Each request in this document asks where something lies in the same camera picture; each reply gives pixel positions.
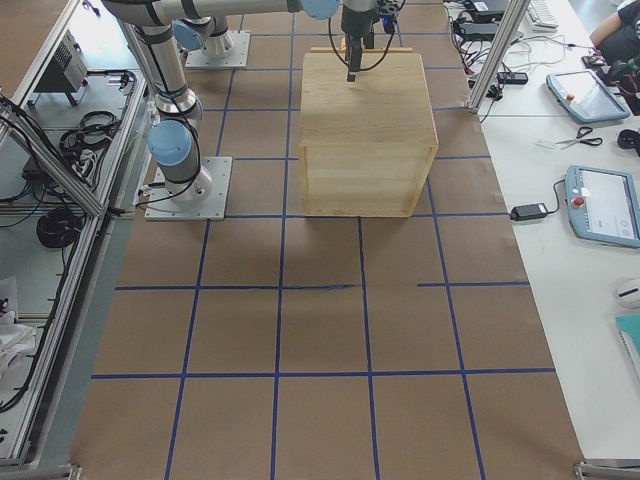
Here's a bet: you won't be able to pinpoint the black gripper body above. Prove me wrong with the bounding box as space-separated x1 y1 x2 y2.
341 3 376 49

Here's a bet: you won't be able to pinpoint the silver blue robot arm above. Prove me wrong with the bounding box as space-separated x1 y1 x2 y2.
103 1 379 117

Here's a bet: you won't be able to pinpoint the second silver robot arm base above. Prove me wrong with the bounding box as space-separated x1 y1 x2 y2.
172 16 234 59

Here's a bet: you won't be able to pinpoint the light wooden drawer cabinet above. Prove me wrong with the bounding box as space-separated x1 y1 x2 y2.
300 48 438 217

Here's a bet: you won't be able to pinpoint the black laptop charger brick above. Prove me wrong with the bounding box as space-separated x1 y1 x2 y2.
458 22 499 41

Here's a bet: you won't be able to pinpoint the black small device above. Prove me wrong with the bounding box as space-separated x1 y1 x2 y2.
496 72 529 85

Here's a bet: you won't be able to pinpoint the white keyboard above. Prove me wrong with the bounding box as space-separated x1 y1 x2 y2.
525 0 559 31

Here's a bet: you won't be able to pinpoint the upper teach pendant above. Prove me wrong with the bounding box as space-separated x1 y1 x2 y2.
546 70 630 124

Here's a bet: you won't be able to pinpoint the teach pendant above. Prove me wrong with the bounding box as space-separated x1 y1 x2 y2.
546 70 630 124
565 165 639 249

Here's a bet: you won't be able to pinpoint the black power adapter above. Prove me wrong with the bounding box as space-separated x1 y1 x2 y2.
509 203 549 222

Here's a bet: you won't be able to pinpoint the seated person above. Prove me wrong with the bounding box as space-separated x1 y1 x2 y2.
590 0 639 65

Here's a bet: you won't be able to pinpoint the grey electronics box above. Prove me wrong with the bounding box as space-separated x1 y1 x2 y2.
34 30 88 106

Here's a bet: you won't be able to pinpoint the lower teach pendant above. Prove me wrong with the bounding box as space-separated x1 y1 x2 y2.
565 165 639 249

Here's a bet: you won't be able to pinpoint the teal notebook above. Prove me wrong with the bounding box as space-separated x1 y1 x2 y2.
615 313 640 375

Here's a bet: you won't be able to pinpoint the aluminium frame post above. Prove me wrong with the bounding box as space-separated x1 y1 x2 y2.
466 0 530 113

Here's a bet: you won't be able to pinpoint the square robot base plate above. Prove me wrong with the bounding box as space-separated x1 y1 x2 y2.
144 156 233 221

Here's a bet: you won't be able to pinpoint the black handled scissors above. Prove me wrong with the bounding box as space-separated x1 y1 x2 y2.
557 126 603 149

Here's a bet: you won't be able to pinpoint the black cable bundle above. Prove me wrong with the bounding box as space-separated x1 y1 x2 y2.
59 110 124 156

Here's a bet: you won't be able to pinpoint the aluminium frame rail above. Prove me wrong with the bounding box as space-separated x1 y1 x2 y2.
1 71 146 468

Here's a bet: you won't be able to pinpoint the coiled black cable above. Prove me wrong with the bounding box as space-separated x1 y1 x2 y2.
36 207 81 249

